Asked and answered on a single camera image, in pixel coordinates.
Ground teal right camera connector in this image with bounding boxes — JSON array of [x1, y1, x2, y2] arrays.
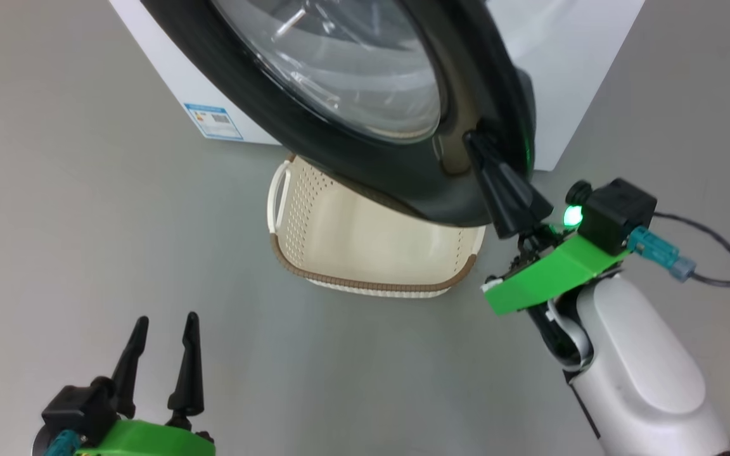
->
[[627, 226, 697, 282]]

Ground black washing machine door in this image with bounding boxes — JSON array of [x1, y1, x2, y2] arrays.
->
[[140, 0, 538, 227]]

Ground blue energy label sticker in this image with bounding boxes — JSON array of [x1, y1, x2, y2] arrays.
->
[[184, 103, 244, 141]]

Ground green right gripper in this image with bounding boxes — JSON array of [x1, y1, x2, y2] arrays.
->
[[464, 131, 632, 316]]

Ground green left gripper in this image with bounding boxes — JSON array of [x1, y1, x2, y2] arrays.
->
[[89, 312, 217, 456]]

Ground white washing machine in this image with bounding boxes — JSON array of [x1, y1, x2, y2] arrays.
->
[[108, 0, 646, 172]]

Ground teal camera connector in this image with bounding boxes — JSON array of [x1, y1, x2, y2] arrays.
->
[[44, 429, 82, 456], [627, 226, 697, 282]]

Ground thin black cable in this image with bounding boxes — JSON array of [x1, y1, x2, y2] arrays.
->
[[653, 212, 730, 453]]

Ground teal left camera connector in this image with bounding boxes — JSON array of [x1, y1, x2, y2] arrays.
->
[[44, 429, 82, 456]]

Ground cream laundry basket brown rim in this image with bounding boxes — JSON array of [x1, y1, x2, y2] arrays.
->
[[267, 154, 486, 298]]

